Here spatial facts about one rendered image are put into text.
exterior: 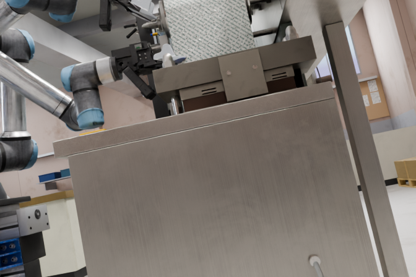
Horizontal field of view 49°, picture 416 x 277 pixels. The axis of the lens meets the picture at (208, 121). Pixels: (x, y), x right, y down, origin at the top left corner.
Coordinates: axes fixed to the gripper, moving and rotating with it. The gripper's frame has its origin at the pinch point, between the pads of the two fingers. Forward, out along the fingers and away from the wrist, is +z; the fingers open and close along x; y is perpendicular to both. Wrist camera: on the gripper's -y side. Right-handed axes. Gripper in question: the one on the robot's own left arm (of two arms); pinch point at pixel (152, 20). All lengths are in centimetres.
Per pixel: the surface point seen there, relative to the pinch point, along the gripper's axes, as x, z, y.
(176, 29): -4.2, 9.2, -0.5
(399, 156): 664, 278, 130
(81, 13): 694, -362, 105
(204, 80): -23.9, 26.9, -13.1
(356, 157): 11, 75, -8
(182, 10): -4.3, 7.9, 5.7
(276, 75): -21.8, 41.8, -3.3
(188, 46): -4.2, 14.7, -3.1
